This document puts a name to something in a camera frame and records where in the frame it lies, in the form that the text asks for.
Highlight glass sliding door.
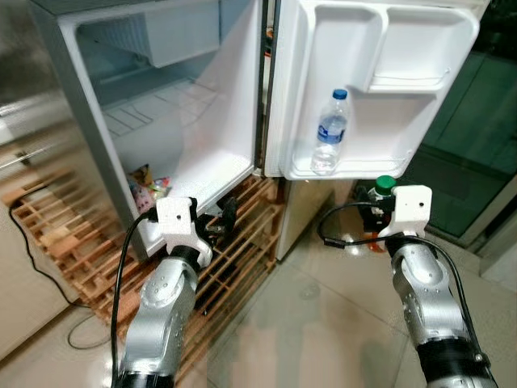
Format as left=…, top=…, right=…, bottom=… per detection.
left=404, top=48, right=517, bottom=243

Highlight black floor power cable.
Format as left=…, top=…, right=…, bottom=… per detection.
left=8, top=204, right=118, bottom=351

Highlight white freezer compartment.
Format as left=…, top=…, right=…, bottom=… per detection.
left=81, top=0, right=223, bottom=70

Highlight colourful snack packet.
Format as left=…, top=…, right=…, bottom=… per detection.
left=141, top=178, right=172, bottom=213

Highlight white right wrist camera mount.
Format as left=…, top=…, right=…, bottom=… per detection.
left=380, top=185, right=433, bottom=242

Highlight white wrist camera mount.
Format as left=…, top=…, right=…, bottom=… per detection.
left=155, top=196, right=214, bottom=268
left=380, top=185, right=433, bottom=242

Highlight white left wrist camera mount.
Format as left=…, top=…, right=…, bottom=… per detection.
left=155, top=196, right=214, bottom=268

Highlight wooden slatted rack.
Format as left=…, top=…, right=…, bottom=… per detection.
left=12, top=174, right=284, bottom=381

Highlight clear fridge shelf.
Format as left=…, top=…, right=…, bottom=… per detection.
left=97, top=77, right=243, bottom=142

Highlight green-capped bottle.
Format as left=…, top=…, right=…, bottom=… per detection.
left=346, top=175, right=398, bottom=254

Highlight yellow snack packet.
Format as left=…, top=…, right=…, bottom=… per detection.
left=129, top=164, right=154, bottom=195

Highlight metal bar handle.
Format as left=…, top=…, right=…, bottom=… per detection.
left=0, top=150, right=43, bottom=175

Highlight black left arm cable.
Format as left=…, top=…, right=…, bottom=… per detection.
left=111, top=209, right=159, bottom=382

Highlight clear blue-capped water bottle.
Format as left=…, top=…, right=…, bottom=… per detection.
left=311, top=87, right=350, bottom=176

